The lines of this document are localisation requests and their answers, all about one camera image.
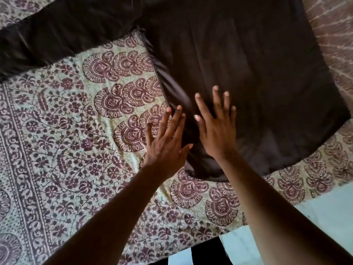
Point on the person's right hand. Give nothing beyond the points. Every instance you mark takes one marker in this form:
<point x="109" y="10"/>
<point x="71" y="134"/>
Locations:
<point x="217" y="137"/>

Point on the person's left hand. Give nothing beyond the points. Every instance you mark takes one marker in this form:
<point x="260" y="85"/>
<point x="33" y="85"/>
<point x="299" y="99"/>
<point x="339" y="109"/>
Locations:
<point x="164" y="154"/>

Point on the person's left middle finger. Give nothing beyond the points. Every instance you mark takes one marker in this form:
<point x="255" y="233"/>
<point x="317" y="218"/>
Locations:
<point x="174" y="121"/>

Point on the person's left thumb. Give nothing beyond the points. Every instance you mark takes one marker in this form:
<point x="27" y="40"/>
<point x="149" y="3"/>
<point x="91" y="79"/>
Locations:
<point x="186" y="151"/>

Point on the person's right little finger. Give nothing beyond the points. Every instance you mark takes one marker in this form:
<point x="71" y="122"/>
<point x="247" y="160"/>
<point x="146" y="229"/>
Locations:
<point x="233" y="115"/>

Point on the person's right middle finger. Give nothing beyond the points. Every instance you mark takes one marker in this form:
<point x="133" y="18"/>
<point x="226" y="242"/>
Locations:
<point x="217" y="102"/>

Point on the person's right thumb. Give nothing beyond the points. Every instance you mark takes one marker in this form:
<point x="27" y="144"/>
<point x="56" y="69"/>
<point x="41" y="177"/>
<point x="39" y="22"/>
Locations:
<point x="200" y="126"/>

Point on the person's left little finger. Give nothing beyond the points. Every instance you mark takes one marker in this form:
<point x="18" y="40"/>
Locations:
<point x="150" y="135"/>

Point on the person's left forearm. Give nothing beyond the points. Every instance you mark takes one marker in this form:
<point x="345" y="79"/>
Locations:
<point x="115" y="220"/>

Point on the person's right forearm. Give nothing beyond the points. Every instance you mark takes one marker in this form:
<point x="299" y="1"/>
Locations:
<point x="270" y="215"/>

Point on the dark brown cloth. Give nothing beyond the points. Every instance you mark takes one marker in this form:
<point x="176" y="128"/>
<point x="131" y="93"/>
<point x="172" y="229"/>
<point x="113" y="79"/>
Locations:
<point x="248" y="79"/>

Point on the cream maroon floral bedsheet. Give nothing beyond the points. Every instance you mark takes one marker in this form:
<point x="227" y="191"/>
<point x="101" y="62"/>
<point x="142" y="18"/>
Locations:
<point x="63" y="140"/>

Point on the person's black trousers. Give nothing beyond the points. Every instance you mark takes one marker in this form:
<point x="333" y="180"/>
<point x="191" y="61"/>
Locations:
<point x="209" y="253"/>

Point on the pink patterned pillow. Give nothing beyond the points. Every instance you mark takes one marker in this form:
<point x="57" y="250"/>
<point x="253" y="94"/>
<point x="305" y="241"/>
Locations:
<point x="333" y="38"/>

